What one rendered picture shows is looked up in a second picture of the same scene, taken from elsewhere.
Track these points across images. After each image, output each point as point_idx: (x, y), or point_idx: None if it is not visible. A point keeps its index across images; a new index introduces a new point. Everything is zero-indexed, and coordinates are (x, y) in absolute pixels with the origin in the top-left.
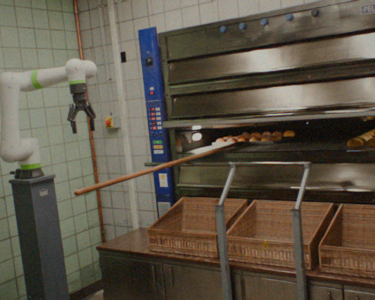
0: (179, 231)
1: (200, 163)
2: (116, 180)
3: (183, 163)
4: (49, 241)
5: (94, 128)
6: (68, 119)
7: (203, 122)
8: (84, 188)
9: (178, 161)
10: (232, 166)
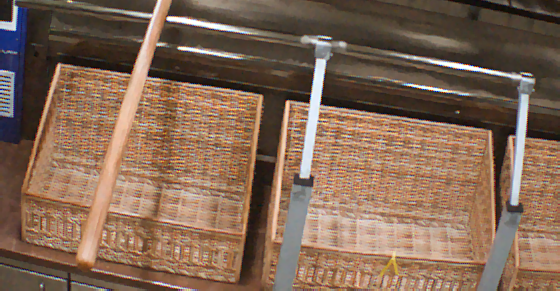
0: (127, 212)
1: (212, 26)
2: (117, 170)
3: (149, 19)
4: None
5: None
6: None
7: None
8: (95, 243)
9: (161, 24)
10: (322, 53)
